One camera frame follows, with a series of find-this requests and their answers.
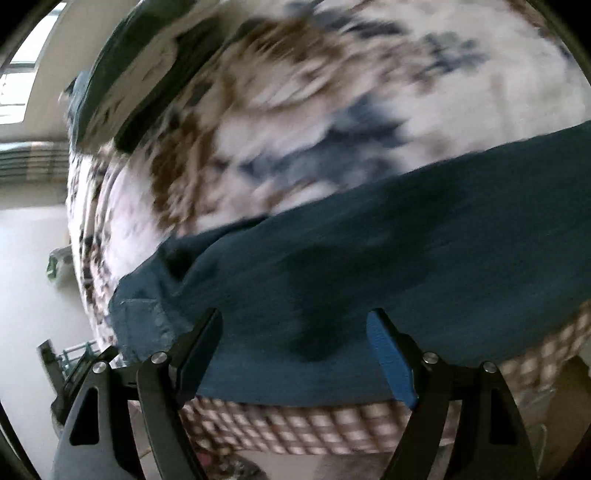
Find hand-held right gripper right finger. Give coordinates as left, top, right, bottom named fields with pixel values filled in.
left=366, top=308, right=539, bottom=480

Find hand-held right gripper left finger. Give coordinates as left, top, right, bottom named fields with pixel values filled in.
left=52, top=307, right=224, bottom=480

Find teal pants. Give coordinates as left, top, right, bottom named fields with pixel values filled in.
left=108, top=122, right=591, bottom=409

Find brown checked blanket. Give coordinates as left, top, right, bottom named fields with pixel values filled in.
left=178, top=295, right=591, bottom=457

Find green item on floor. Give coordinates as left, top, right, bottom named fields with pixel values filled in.
left=46, top=247, right=75, bottom=287

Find floral bed sheet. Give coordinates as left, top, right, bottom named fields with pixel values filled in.
left=65, top=0, right=591, bottom=352

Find striped radiator cover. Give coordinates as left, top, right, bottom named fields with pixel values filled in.
left=0, top=141, right=72, bottom=183

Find dark green folded garment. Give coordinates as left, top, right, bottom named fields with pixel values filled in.
left=60, top=0, right=241, bottom=153

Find window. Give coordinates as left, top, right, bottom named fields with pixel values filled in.
left=0, top=2, right=70, bottom=125

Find green wire rack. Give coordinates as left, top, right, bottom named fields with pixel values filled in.
left=37, top=339, right=121, bottom=425

